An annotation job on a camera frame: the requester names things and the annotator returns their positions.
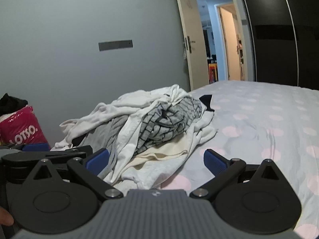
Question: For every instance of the grey wall plate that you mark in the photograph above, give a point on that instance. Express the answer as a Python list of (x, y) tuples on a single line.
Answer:
[(116, 45)]

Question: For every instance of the cream garment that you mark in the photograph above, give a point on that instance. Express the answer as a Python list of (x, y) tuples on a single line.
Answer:
[(162, 153)]

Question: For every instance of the light grey ribbed garment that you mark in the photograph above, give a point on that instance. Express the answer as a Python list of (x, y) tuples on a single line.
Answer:
[(115, 139)]

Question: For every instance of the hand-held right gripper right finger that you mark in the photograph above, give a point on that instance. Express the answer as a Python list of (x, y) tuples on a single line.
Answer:
[(214, 163)]

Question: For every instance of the black wardrobe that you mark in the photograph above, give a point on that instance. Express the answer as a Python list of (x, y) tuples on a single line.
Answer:
[(281, 42)]

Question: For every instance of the white shirt with dark collar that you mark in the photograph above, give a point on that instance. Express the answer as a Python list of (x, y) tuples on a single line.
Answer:
[(204, 130)]

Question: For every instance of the bed with polka dot sheet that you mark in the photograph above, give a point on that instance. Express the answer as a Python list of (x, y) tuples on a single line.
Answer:
[(261, 129)]

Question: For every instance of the pink plastic bag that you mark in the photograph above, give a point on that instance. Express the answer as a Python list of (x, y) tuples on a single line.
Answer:
[(20, 127)]

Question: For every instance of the grey striped sweater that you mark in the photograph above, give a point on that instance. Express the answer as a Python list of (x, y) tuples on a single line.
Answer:
[(169, 122)]

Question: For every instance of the person's left hand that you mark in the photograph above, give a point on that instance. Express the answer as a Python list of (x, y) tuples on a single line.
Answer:
[(6, 217)]

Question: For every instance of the black cloth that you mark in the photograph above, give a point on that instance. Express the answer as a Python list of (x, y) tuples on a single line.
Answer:
[(12, 103)]

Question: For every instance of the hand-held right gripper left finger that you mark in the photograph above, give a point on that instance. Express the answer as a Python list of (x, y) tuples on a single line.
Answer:
[(97, 161)]

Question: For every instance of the white garment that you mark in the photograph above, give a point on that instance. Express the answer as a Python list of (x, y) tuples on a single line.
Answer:
[(129, 102)]

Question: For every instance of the yellow red stool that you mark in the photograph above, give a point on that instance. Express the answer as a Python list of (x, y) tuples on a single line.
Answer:
[(212, 73)]

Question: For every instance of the hallway door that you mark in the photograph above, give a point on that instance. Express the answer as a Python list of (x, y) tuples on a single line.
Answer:
[(230, 44)]

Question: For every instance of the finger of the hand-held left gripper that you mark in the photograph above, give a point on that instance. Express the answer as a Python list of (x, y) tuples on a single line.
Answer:
[(35, 147), (22, 159)]

